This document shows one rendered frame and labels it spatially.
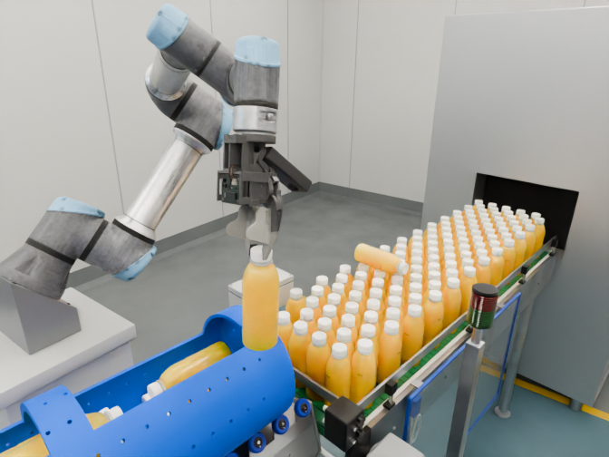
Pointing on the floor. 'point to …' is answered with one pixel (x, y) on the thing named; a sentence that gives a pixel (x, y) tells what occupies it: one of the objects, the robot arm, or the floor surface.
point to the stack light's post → (465, 398)
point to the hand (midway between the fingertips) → (260, 249)
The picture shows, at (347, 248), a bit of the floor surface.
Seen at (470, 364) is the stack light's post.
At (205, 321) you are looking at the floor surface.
